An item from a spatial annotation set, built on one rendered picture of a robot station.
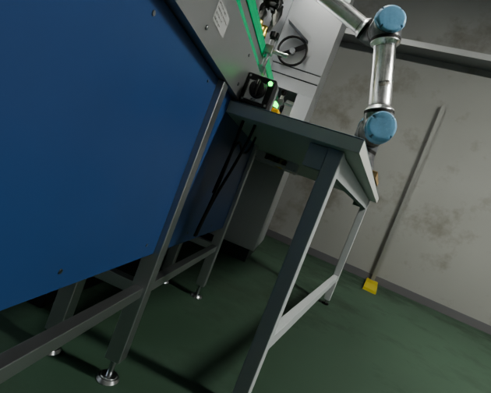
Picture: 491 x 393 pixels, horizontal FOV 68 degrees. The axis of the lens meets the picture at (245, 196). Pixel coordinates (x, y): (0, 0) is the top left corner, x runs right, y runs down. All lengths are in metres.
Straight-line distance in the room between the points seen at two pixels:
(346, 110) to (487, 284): 2.31
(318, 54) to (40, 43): 2.42
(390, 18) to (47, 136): 1.41
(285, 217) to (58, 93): 4.05
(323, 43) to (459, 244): 2.54
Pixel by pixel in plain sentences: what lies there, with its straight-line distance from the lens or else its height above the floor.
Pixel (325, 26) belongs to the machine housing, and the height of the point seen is 1.73.
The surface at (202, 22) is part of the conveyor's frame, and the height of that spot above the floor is 0.78.
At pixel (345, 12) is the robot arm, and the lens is 1.81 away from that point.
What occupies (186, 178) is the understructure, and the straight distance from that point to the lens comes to 0.83.
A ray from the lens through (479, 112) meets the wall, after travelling 4.50.
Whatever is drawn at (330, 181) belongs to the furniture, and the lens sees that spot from 0.91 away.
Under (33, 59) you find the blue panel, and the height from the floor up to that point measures 0.60.
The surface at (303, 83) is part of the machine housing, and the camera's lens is 2.65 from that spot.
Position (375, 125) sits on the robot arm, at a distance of 1.50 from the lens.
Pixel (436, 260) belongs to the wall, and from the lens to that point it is 4.27.
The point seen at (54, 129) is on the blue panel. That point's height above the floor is 0.55.
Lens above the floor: 0.57
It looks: 3 degrees down
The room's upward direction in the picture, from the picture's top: 21 degrees clockwise
